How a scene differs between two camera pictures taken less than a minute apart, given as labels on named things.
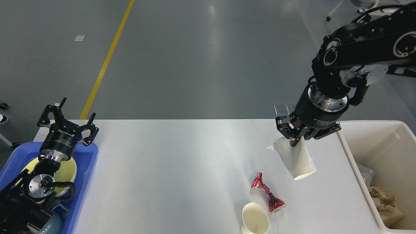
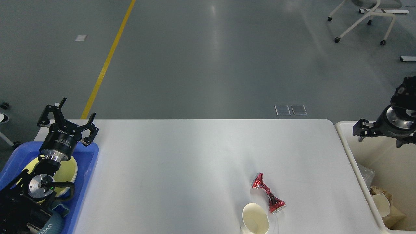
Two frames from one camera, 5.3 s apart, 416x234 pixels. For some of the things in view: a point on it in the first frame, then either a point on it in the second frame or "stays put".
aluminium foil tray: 367,173 stays put
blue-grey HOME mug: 54,225 stays put
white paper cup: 254,220 stays put
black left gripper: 60,140 stays put
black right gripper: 313,110 → 396,123
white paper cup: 297,158 → 382,203
